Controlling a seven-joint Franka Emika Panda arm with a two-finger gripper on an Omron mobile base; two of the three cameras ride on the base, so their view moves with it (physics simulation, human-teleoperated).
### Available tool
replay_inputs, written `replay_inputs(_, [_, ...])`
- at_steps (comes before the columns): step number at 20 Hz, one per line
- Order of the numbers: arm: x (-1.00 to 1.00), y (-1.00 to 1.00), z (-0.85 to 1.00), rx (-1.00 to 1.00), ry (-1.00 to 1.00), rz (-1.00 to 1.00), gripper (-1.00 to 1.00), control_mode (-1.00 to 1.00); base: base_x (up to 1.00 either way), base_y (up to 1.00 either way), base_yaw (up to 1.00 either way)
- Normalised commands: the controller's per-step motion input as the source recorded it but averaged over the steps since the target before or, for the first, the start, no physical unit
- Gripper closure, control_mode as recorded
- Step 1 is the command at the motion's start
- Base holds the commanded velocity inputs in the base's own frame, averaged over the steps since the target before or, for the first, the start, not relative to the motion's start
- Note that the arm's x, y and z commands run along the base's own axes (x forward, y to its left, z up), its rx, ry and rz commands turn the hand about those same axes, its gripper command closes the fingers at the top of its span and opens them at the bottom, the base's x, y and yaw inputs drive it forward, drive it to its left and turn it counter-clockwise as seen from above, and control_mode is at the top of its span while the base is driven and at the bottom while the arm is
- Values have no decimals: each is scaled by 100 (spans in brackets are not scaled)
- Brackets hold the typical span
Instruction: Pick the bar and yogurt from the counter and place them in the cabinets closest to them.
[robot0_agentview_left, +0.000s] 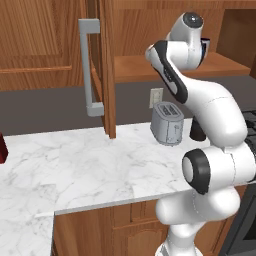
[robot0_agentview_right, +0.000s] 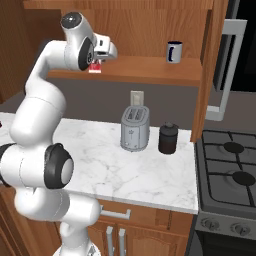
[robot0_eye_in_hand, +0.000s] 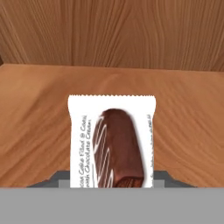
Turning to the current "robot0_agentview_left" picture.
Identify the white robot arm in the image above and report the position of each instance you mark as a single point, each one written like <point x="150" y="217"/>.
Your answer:
<point x="213" y="110"/>

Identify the silver toaster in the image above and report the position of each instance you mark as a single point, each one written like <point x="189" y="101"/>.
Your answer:
<point x="165" y="125"/>

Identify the wooden drawer front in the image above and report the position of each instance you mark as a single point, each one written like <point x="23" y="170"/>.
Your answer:
<point x="133" y="211"/>

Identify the wooden base cabinet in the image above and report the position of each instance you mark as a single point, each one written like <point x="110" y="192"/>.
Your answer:
<point x="86" y="233"/>

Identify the wooden base cabinet door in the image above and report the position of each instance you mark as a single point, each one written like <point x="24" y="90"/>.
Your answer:
<point x="140" y="243"/>

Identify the black hob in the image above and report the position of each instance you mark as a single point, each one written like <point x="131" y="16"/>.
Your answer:
<point x="250" y="121"/>

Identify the dark red box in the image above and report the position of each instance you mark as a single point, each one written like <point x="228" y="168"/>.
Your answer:
<point x="2" y="148"/>

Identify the dark grey oven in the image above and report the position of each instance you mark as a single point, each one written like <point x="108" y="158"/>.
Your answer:
<point x="241" y="226"/>

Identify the white wall outlet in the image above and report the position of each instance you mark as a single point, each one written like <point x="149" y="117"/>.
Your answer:
<point x="155" y="97"/>

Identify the open wooden wall cabinet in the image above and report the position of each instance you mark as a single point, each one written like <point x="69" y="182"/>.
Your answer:
<point x="140" y="66"/>

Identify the wooden wall cabinet door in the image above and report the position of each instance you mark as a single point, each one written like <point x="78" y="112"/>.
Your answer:
<point x="33" y="40"/>
<point x="238" y="36"/>
<point x="108" y="66"/>

